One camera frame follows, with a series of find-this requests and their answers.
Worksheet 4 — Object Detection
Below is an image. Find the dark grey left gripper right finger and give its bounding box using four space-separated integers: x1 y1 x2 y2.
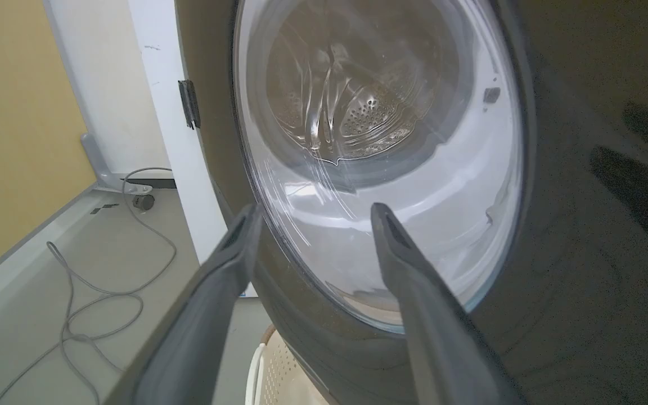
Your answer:
371 203 527 405

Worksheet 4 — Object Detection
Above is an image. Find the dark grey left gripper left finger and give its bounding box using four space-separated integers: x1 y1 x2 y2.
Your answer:
106 204 264 405

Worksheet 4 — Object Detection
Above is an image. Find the round glass washing machine door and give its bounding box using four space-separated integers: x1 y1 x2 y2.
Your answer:
175 0 648 405

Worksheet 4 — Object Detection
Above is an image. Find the white washing machine body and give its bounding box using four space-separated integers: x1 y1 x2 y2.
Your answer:
127 0 258 298

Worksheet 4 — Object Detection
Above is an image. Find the black door hinge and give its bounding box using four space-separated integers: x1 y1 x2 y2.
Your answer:
178 79 201 131

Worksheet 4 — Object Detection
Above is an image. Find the cream perforated laundry basket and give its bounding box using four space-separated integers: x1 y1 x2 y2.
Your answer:
245 325 330 405

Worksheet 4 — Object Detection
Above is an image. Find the grey power cable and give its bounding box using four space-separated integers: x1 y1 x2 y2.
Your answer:
0 167 177 405

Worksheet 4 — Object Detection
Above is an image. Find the grey metal support bracket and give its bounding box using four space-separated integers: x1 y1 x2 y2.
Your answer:
81 133 152 195

